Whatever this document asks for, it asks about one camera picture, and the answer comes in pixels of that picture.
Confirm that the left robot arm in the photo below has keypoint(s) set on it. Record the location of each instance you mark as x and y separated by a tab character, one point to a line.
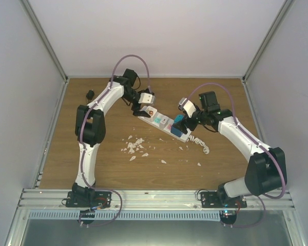
90	129

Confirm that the blue cube adapter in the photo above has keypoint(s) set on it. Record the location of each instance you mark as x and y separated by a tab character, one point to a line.
177	129

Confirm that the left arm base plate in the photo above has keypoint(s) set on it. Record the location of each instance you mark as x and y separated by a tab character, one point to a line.
90	199

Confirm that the black power adapter with cable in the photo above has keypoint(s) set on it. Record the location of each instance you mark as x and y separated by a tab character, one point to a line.
89	96

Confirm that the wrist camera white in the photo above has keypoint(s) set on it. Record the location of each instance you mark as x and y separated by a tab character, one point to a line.
187	107
147	98

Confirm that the white power strip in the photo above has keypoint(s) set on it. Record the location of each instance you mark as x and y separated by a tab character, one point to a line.
164	128

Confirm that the white cube adapter tiger sticker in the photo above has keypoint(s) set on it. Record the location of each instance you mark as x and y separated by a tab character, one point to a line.
151	111

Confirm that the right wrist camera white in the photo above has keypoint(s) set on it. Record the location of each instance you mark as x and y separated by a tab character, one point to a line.
187	107

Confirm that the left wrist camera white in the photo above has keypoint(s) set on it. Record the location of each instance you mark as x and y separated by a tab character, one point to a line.
147	98

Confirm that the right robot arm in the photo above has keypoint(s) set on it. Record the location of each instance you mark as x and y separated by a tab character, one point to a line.
266	169

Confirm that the small white plug adapter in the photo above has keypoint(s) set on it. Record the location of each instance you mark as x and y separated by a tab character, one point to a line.
164	120

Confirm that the aluminium front rail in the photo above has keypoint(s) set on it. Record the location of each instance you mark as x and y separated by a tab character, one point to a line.
148	200

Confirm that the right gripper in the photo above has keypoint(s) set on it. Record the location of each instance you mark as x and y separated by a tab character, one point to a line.
183	127

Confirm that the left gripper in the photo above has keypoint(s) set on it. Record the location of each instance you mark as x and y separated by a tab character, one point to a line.
139	113

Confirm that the slotted cable duct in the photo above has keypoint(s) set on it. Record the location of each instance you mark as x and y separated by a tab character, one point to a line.
128	215

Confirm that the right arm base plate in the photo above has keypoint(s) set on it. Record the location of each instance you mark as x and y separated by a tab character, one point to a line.
210	199

